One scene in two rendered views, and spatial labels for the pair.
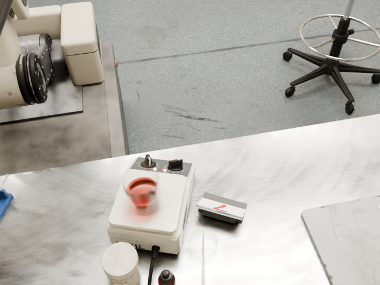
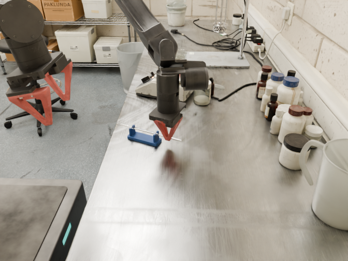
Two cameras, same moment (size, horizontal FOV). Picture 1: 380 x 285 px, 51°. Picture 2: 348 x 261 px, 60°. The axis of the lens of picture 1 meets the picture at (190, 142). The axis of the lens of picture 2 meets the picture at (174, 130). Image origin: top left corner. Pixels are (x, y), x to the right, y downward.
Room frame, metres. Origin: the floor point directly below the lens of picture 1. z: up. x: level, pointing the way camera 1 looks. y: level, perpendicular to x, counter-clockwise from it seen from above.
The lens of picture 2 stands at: (0.17, 1.08, 1.25)
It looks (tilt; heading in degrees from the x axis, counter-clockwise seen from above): 33 degrees down; 283
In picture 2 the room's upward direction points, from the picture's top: straight up
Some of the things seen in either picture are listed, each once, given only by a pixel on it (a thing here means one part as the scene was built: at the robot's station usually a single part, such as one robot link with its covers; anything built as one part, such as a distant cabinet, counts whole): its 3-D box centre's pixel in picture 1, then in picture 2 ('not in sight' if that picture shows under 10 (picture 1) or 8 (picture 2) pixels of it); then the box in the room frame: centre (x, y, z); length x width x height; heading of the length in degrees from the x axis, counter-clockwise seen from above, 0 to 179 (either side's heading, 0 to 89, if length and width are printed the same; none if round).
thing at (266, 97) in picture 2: not in sight; (267, 99); (0.06, 0.13, 0.79); 0.03 x 0.03 x 0.09
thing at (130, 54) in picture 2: not in sight; (136, 69); (1.09, -1.44, 0.22); 0.33 x 0.33 x 0.41
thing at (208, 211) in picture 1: (221, 205); not in sight; (0.41, -0.06, 0.77); 0.09 x 0.06 x 0.04; 71
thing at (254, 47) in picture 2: not in sight; (251, 37); (0.11, -0.70, 0.77); 0.40 x 0.06 x 0.04; 101
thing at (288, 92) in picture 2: not in sight; (287, 97); (0.00, 0.15, 0.81); 0.07 x 0.07 x 0.13
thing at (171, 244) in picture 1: (154, 200); (168, 83); (0.42, 0.07, 0.79); 0.22 x 0.13 x 0.08; 170
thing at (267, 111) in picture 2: not in sight; (272, 106); (0.05, 0.18, 0.79); 0.04 x 0.04 x 0.09
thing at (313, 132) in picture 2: not in sight; (312, 136); (-0.06, 0.31, 0.78); 0.05 x 0.05 x 0.05
